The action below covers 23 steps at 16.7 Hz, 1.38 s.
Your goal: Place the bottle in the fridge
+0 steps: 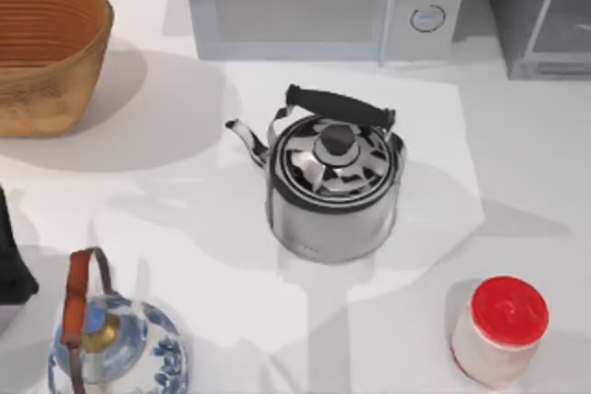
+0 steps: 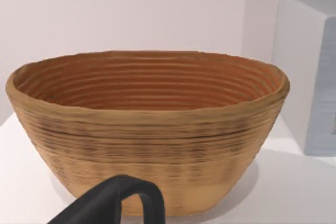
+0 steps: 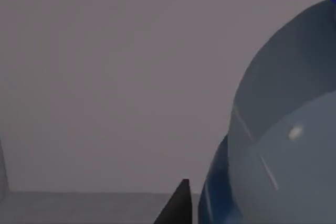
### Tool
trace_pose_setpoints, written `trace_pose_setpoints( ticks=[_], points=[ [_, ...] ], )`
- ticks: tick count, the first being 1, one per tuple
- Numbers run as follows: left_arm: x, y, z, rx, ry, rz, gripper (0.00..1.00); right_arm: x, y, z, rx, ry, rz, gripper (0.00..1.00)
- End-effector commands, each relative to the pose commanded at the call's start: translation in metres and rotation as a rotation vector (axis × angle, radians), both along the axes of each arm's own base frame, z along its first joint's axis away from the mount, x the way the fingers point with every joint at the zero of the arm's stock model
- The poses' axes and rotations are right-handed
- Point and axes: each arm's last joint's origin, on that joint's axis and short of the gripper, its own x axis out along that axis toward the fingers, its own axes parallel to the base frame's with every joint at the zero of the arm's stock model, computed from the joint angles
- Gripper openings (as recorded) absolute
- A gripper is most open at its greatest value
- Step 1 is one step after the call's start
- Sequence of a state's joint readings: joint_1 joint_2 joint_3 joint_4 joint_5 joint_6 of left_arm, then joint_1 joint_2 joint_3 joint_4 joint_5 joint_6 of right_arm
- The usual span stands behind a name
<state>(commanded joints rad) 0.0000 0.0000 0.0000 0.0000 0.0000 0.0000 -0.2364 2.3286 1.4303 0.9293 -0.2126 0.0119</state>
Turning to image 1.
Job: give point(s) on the red lidded white jar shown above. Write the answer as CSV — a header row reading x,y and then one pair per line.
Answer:
x,y
498,334

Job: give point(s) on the pale microwave oven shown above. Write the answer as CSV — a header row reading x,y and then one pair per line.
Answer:
x,y
295,2

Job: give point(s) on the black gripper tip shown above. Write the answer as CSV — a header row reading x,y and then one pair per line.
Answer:
x,y
11,255

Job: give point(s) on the round microwave knob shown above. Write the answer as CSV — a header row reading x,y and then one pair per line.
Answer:
x,y
428,18

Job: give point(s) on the blue and white porcelain teapot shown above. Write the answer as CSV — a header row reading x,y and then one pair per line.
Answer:
x,y
120,343

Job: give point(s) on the woven brown basket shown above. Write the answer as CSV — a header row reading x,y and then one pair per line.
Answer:
x,y
51,66

